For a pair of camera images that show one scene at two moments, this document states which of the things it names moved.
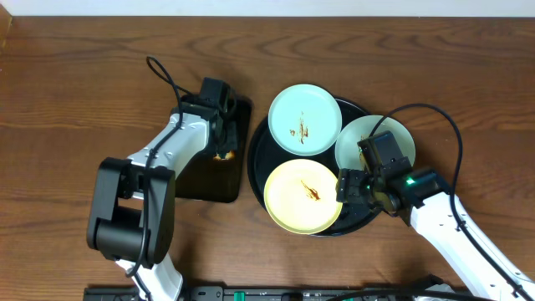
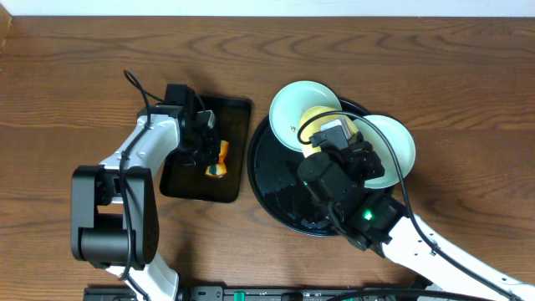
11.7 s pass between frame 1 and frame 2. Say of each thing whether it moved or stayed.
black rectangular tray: stayed
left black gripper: moved
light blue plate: stayed
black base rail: stayed
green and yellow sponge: moved
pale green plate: stayed
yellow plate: moved
